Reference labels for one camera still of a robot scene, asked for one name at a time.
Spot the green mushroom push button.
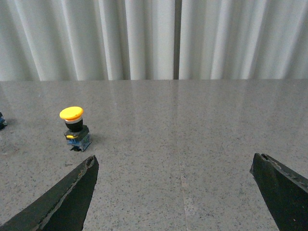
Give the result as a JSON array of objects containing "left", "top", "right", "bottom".
[{"left": 0, "top": 112, "right": 7, "bottom": 130}]

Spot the white pleated curtain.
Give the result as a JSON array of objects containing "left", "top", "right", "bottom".
[{"left": 0, "top": 0, "right": 308, "bottom": 81}]

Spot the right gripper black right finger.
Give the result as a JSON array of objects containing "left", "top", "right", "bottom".
[{"left": 250, "top": 153, "right": 308, "bottom": 231}]

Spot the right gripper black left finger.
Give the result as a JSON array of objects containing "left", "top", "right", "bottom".
[{"left": 0, "top": 156, "right": 99, "bottom": 231}]

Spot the yellow mushroom push button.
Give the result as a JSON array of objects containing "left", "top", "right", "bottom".
[{"left": 59, "top": 106, "right": 92, "bottom": 152}]

